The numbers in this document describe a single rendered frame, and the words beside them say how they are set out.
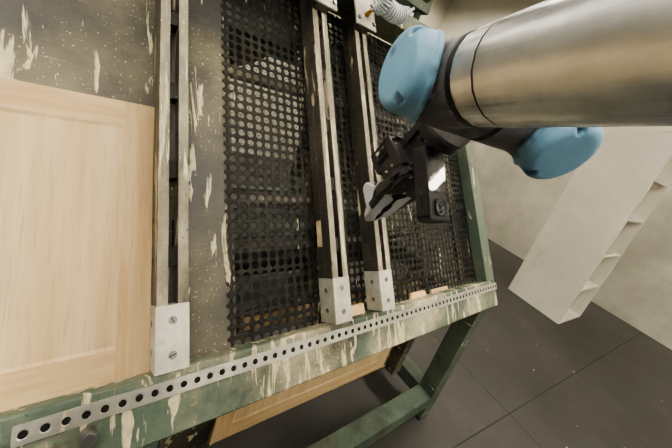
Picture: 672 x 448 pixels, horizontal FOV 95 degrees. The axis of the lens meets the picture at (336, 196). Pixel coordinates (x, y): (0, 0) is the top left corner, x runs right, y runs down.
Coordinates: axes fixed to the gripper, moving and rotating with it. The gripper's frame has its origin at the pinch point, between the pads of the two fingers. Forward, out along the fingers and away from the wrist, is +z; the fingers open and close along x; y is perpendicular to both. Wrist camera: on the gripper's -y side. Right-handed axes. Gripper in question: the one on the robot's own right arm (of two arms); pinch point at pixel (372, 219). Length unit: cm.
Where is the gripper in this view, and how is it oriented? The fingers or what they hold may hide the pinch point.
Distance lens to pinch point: 57.9
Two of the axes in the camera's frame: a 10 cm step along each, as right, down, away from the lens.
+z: -4.9, 6.1, 6.3
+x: -8.3, -0.9, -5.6
